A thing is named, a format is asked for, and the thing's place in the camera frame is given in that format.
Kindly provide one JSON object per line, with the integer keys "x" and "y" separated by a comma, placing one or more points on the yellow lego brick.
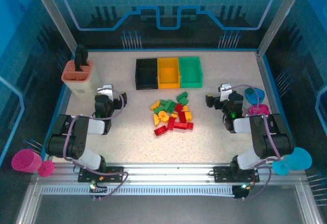
{"x": 173, "y": 115}
{"x": 156, "y": 120}
{"x": 163, "y": 117}
{"x": 186, "y": 108}
{"x": 155, "y": 105}
{"x": 188, "y": 116}

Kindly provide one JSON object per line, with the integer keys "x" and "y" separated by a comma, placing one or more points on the black plastic bin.
{"x": 146, "y": 73}

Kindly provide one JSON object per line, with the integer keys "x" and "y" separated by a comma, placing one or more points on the green plastic bin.
{"x": 190, "y": 71}

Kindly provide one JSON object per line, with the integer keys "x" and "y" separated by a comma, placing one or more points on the yellow plastic bin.
{"x": 168, "y": 73}

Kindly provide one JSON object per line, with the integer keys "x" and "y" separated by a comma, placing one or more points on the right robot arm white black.
{"x": 260, "y": 137}

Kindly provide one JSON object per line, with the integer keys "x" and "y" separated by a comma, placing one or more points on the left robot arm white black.
{"x": 76, "y": 137}

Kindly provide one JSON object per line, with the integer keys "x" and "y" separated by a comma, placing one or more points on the blue heart-shaped cup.
{"x": 250, "y": 96}

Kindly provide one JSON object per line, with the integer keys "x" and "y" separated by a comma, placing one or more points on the cream knife block pink top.
{"x": 87, "y": 86}

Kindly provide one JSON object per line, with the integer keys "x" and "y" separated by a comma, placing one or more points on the pink heart-shaped cup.
{"x": 263, "y": 109}

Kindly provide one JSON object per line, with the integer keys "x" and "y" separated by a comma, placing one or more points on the black scissors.
{"x": 81, "y": 55}

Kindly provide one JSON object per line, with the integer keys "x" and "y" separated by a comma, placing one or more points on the blue goblet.
{"x": 299, "y": 157}

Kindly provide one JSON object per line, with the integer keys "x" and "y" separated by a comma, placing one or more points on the black left controller box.
{"x": 98, "y": 192}

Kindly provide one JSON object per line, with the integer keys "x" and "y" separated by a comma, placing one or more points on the black controller box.
{"x": 98, "y": 192}
{"x": 238, "y": 193}

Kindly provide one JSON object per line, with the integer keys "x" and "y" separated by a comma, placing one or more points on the black right controller box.
{"x": 238, "y": 193}

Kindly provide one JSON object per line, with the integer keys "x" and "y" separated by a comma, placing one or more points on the pink goblet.
{"x": 25, "y": 160}

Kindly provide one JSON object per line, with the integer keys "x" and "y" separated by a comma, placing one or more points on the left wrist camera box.
{"x": 105, "y": 90}

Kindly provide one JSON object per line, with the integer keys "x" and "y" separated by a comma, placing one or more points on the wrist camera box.
{"x": 105, "y": 90}
{"x": 226, "y": 88}

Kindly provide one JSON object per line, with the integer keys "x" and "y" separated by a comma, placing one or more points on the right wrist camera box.
{"x": 226, "y": 88}

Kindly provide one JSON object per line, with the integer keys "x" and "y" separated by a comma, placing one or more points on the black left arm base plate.
{"x": 115, "y": 173}

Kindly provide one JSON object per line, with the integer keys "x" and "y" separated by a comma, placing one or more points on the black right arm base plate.
{"x": 222, "y": 174}

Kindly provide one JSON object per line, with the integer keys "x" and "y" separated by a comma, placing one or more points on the aluminium mounting rail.
{"x": 168, "y": 174}

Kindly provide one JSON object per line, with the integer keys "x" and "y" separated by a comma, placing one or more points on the aluminium frame post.
{"x": 52, "y": 9}
{"x": 283, "y": 9}

